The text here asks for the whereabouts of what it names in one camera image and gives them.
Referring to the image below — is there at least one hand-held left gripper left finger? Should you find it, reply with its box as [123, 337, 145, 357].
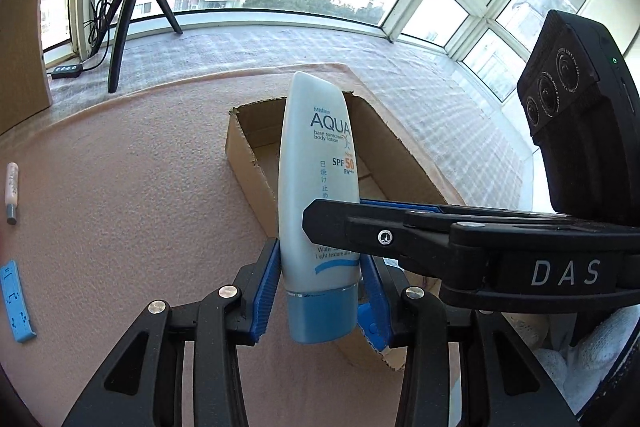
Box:
[61, 237, 282, 427]

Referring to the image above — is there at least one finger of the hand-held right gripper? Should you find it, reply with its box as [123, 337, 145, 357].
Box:
[302, 199, 453, 280]
[360, 198, 566, 222]

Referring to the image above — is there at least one white checked cloth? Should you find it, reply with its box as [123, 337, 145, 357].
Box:
[50, 24, 531, 212]

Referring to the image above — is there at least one wooden board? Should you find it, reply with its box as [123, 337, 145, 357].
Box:
[0, 0, 53, 135]

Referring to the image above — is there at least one beige cosmetic tube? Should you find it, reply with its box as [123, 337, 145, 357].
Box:
[5, 162, 20, 225]

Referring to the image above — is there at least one black tripod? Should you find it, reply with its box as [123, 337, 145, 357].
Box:
[107, 0, 183, 94]

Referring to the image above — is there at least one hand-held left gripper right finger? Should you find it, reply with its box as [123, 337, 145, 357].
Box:
[357, 254, 583, 427]

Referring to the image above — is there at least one person's right hand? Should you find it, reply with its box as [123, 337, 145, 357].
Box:
[502, 312, 635, 419]

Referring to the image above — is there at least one white blue sunscreen tube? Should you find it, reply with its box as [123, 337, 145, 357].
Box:
[278, 72, 361, 345]

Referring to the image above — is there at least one blue phone stand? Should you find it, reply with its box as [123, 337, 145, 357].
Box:
[0, 259, 37, 343]

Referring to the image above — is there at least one cardboard box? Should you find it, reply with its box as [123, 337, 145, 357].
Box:
[225, 93, 463, 372]

